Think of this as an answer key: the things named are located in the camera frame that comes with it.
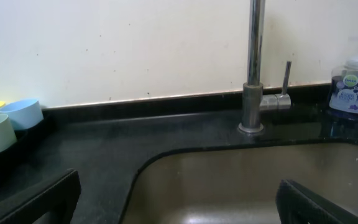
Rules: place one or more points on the steel tap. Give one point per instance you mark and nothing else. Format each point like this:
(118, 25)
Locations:
(252, 102)

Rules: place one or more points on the black tray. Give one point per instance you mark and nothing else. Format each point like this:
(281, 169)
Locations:
(33, 137)

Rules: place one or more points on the blue soap bottle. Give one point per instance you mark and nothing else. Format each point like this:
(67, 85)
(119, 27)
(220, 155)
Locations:
(351, 96)

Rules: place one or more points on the steel sink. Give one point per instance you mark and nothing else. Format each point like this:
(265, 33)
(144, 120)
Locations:
(228, 180)

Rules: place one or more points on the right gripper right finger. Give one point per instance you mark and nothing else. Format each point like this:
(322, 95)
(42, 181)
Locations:
(306, 208)

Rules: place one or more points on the blue cup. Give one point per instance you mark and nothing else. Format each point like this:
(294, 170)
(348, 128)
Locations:
(23, 113)

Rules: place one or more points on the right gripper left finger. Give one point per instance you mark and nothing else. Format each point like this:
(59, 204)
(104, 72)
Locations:
(36, 202)

